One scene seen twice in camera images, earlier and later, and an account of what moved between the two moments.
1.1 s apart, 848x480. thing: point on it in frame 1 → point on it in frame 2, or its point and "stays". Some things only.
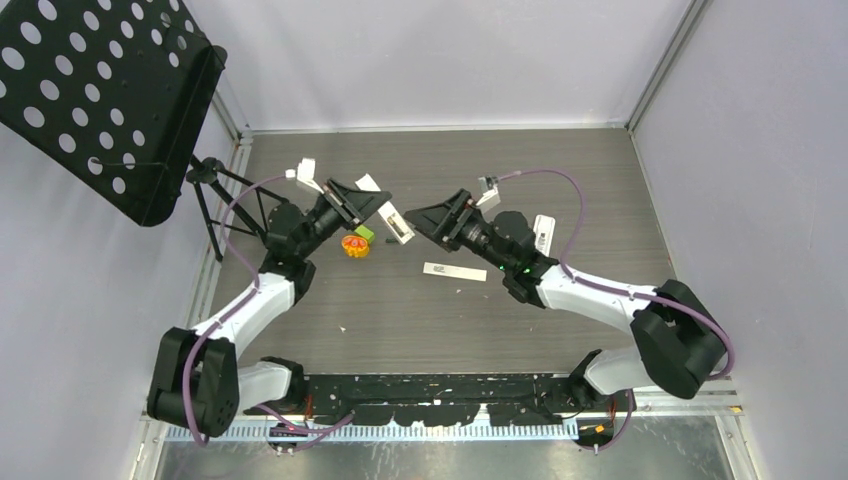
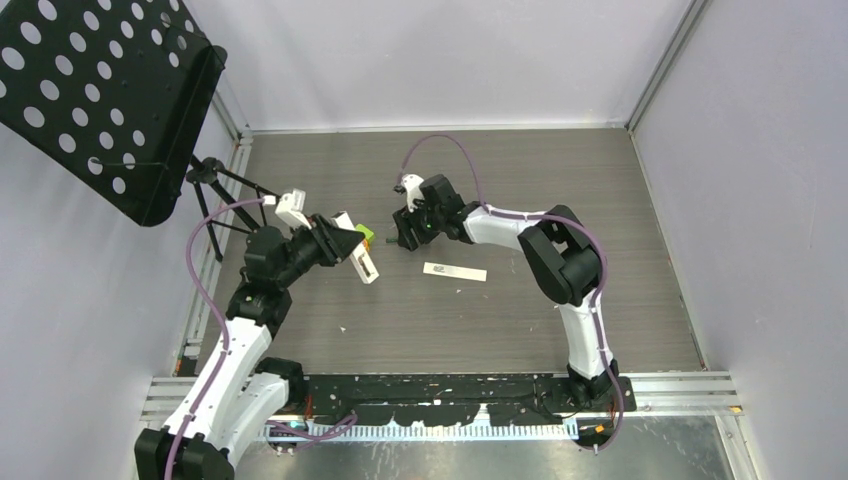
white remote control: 393,220 → 361,256
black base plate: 438,399 stays
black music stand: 110,95 stays
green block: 364,231 stays
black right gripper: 439,222 → 405,221
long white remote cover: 455,272 stays
